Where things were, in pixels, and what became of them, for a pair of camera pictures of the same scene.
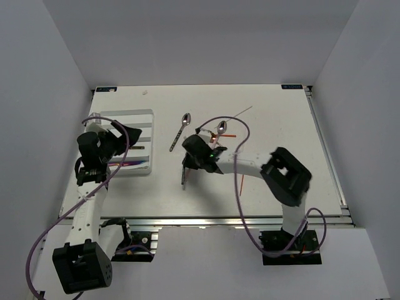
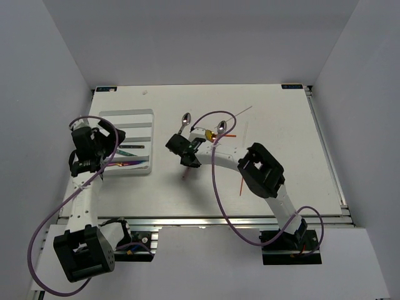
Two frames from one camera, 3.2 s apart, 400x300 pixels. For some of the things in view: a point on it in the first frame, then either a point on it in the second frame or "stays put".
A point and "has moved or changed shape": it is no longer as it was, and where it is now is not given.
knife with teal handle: [183, 174] has moved or changed shape
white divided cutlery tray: [139, 159] stays put
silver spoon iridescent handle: [221, 128] stays put
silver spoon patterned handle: [185, 120] stays put
